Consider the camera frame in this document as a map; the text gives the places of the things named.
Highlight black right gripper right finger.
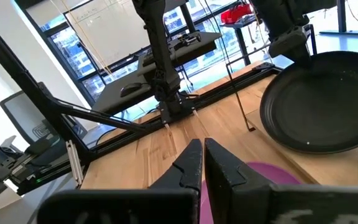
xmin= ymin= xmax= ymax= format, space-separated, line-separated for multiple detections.
xmin=204 ymin=138 xmax=358 ymax=224

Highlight dark grey desk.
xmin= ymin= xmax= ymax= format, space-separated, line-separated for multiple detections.
xmin=91 ymin=73 xmax=157 ymax=115
xmin=136 ymin=30 xmax=223 ymax=77

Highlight black floor stand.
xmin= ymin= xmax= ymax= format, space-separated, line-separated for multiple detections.
xmin=318 ymin=0 xmax=358 ymax=37

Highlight purple plate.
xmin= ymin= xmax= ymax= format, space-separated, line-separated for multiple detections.
xmin=199 ymin=161 xmax=301 ymax=224

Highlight black computer mouse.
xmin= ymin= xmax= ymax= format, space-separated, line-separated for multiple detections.
xmin=119 ymin=82 xmax=143 ymax=98

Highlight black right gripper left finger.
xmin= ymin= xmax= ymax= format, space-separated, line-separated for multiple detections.
xmin=37 ymin=139 xmax=203 ymax=224

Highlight black plate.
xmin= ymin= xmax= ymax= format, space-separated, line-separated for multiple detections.
xmin=259 ymin=50 xmax=358 ymax=154

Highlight black side table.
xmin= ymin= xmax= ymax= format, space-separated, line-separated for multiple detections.
xmin=221 ymin=15 xmax=262 ymax=67

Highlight red bin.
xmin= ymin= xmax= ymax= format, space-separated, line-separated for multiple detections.
xmin=220 ymin=2 xmax=254 ymax=24

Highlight black aluminium rig frame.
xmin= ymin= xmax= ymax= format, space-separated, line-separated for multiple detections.
xmin=0 ymin=11 xmax=282 ymax=194

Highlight silver aluminium bracket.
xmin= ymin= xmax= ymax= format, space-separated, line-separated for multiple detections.
xmin=65 ymin=139 xmax=84 ymax=187

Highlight grey mesh office chair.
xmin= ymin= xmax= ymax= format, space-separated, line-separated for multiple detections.
xmin=0 ymin=90 xmax=89 ymax=147

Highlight black-framed window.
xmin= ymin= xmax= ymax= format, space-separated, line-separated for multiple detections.
xmin=17 ymin=0 xmax=260 ymax=108

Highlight black clamp tools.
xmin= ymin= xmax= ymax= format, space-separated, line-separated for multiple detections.
xmin=175 ymin=32 xmax=203 ymax=46

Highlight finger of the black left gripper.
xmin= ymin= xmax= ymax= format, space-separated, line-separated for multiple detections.
xmin=293 ymin=52 xmax=313 ymax=68

